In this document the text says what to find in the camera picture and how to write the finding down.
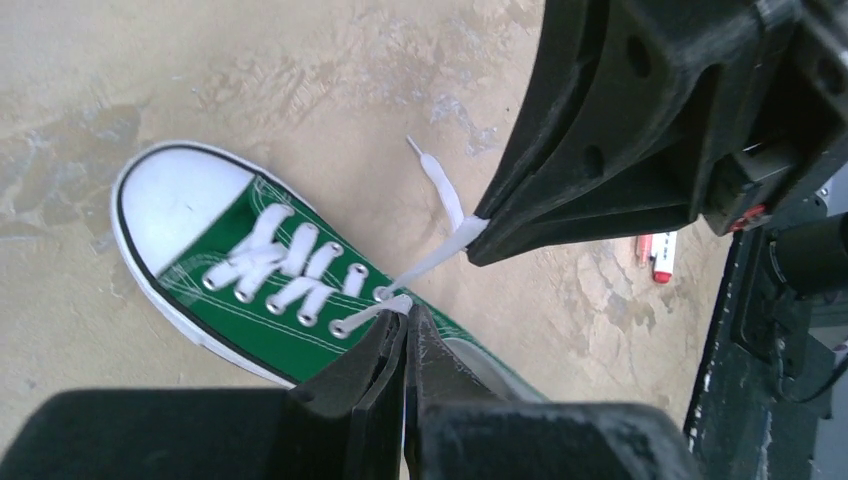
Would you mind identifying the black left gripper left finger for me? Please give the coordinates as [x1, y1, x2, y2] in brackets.
[1, 312, 407, 479]

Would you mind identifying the green canvas sneaker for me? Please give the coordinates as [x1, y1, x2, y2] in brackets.
[109, 139, 551, 405]

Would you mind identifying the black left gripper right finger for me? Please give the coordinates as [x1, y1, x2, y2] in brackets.
[405, 305, 701, 479]

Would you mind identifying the orange marker pen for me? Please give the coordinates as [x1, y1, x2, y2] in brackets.
[635, 234, 653, 267]

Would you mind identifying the white shoelace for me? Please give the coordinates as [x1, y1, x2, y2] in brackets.
[161, 138, 484, 352]

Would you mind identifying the red white marker pen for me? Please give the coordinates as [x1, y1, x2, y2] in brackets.
[650, 231, 677, 284]

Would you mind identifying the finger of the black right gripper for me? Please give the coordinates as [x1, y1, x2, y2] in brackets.
[465, 0, 763, 268]
[475, 0, 610, 219]

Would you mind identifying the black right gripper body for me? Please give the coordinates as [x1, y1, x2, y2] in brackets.
[688, 1, 847, 236]

